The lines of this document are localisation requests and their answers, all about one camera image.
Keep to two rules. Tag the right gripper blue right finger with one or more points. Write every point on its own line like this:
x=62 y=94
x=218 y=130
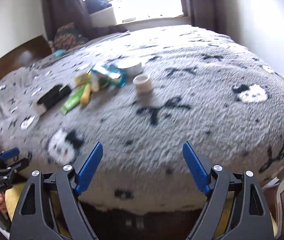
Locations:
x=249 y=215

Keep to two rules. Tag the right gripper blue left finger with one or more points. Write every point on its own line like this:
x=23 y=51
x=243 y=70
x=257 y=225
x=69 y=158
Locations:
x=34 y=216

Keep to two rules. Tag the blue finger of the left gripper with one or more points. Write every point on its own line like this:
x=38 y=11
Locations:
x=9 y=154

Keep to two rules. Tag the green cosmetic tube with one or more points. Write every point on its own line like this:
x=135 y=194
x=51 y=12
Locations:
x=73 y=100

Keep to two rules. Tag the small yellow tube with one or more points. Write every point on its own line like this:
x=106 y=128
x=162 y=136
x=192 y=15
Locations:
x=85 y=98

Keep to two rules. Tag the black and white box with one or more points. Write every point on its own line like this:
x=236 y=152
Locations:
x=51 y=98

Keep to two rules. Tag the white tube yellow logo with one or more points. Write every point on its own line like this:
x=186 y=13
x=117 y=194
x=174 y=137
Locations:
x=94 y=82

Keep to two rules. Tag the blue wet wipes pack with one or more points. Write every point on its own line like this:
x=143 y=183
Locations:
x=111 y=73

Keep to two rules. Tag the small white cream jar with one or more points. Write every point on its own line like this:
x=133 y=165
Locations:
x=143 y=84

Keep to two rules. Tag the yellow bottle white cap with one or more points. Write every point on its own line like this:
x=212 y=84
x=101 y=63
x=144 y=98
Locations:
x=82 y=79

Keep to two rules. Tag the grey cat-pattern fleece blanket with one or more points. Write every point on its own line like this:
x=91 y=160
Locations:
x=207 y=90

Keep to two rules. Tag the round tin pink lid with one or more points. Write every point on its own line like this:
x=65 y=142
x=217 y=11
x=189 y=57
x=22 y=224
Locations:
x=130 y=67

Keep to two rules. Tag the dark wooden headboard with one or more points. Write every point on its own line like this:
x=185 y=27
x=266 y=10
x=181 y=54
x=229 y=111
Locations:
x=24 y=55

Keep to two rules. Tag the teal small object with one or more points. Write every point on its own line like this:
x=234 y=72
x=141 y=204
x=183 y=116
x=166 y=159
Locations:
x=59 y=53

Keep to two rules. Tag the brown patterned pillow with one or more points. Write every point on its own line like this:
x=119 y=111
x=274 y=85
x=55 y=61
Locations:
x=67 y=37

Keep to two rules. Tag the white storage box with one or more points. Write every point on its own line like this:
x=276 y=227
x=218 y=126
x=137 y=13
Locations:
x=103 y=18

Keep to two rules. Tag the dark brown left curtain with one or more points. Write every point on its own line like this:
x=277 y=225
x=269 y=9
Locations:
x=57 y=13

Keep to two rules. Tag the dark brown curtain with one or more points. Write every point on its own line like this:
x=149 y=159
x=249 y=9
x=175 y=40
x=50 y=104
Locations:
x=57 y=13
x=207 y=14

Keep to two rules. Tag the dark clothes pile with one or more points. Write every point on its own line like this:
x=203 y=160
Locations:
x=93 y=6

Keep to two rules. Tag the dark brown right curtain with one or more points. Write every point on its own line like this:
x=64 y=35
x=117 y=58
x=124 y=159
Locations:
x=207 y=14

